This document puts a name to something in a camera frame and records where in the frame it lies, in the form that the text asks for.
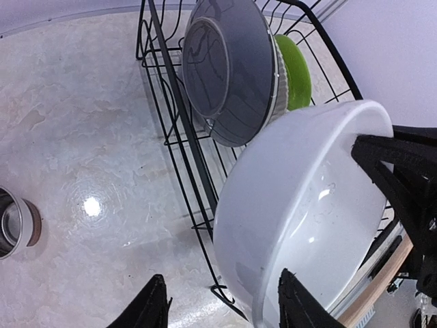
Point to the grey plate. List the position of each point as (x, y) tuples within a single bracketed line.
[(230, 69)]

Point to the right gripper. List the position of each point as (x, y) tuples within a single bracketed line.
[(403, 167)]

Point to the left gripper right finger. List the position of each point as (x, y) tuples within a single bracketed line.
[(298, 308)]

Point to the front wooden rack handle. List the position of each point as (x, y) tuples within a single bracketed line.
[(379, 284)]

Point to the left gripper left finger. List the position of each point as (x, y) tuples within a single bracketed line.
[(150, 308)]

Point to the green plate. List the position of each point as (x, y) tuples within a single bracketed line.
[(298, 75)]

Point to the black wire dish rack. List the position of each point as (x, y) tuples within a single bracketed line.
[(192, 150)]

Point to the white cup with wood band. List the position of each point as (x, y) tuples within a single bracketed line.
[(21, 224)]

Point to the white plate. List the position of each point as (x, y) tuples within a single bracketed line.
[(280, 96)]

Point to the white bowl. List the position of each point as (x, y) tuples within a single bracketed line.
[(297, 200)]

